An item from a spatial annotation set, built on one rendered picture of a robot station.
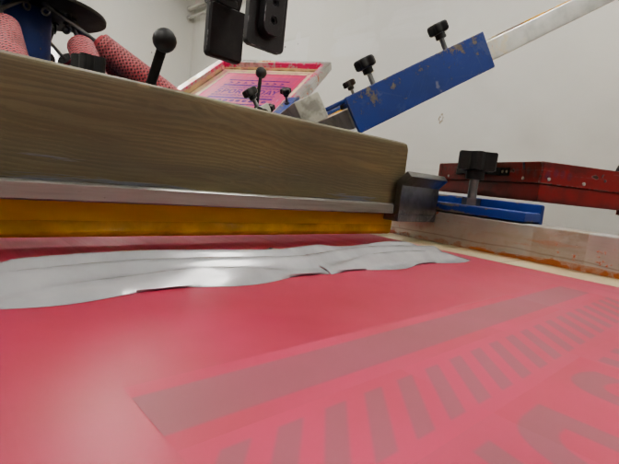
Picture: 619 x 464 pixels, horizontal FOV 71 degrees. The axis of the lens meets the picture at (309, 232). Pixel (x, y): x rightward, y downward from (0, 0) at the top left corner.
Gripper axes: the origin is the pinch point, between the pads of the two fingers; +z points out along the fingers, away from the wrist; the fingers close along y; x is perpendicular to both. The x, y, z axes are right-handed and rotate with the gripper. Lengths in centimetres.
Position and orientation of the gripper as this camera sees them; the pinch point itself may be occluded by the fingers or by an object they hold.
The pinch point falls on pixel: (243, 29)
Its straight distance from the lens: 35.9
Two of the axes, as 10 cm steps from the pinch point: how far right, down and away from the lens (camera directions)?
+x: 7.3, 0.0, 6.8
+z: -1.1, 9.9, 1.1
